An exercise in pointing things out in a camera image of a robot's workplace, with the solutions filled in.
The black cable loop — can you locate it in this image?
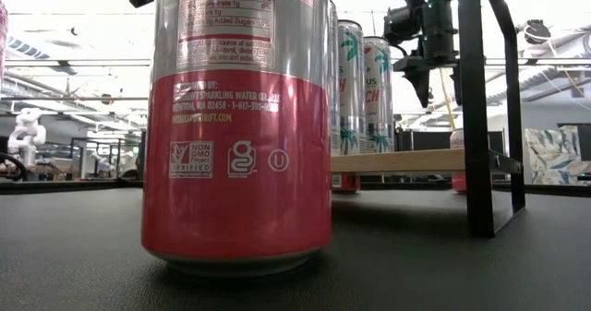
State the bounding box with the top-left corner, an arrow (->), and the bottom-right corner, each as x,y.
0,152 -> 27,182

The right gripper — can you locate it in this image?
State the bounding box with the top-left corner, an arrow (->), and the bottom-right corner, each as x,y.
392,0 -> 461,110

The yellow cable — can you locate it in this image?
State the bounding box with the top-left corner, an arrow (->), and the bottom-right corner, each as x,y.
436,68 -> 458,131

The wooden shelf black metal frame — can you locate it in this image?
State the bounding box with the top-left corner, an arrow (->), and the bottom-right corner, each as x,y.
330,0 -> 527,238

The silver Celsius Peach Vibe can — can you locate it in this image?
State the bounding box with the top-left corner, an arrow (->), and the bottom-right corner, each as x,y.
363,35 -> 394,154
329,0 -> 342,156
337,18 -> 367,155

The pink white Spindrift can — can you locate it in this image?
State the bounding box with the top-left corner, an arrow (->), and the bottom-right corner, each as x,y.
449,128 -> 467,193
140,0 -> 333,278

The leaf patterned cushion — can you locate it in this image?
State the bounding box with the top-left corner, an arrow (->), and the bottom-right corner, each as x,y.
525,125 -> 591,185

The black background cabinet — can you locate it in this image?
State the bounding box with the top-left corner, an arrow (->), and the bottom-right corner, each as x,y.
394,129 -> 507,155

